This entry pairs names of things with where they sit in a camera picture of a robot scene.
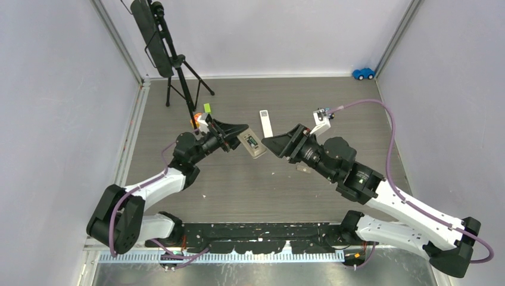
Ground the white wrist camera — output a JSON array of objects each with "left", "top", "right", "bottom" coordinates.
[
  {"left": 198, "top": 113, "right": 212, "bottom": 133},
  {"left": 310, "top": 108, "right": 331, "bottom": 136}
]

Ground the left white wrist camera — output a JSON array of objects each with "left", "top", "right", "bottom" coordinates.
[{"left": 198, "top": 113, "right": 212, "bottom": 133}]

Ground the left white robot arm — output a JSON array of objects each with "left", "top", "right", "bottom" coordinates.
[{"left": 86, "top": 113, "right": 249, "bottom": 256}]

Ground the beige small battery cover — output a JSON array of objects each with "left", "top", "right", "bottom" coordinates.
[{"left": 297, "top": 166, "right": 311, "bottom": 173}]

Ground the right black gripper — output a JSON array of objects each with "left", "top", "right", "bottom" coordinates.
[{"left": 261, "top": 123, "right": 337, "bottom": 182}]

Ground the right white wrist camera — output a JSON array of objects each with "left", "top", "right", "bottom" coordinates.
[{"left": 310, "top": 108, "right": 331, "bottom": 136}]

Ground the orange toy block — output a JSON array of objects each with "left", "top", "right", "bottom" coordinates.
[{"left": 194, "top": 113, "right": 202, "bottom": 129}]

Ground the black tripod stand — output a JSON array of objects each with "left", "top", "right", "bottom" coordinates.
[{"left": 147, "top": 1, "right": 215, "bottom": 120}]

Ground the black light panel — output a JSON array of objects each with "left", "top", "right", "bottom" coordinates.
[{"left": 130, "top": 0, "right": 173, "bottom": 78}]

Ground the long white remote control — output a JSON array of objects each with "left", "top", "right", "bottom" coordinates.
[{"left": 260, "top": 110, "right": 273, "bottom": 138}]

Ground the blue toy car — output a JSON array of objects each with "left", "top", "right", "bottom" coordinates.
[{"left": 352, "top": 68, "right": 375, "bottom": 80}]

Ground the short white remote control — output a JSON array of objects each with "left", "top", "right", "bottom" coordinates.
[{"left": 238, "top": 129, "right": 267, "bottom": 159}]

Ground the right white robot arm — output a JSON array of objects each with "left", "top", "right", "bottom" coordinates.
[{"left": 262, "top": 124, "right": 481, "bottom": 278}]

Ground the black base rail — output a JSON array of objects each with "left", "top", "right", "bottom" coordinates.
[{"left": 144, "top": 222, "right": 376, "bottom": 256}]

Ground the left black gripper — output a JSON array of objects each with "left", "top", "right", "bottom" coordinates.
[{"left": 191, "top": 120, "right": 250, "bottom": 165}]

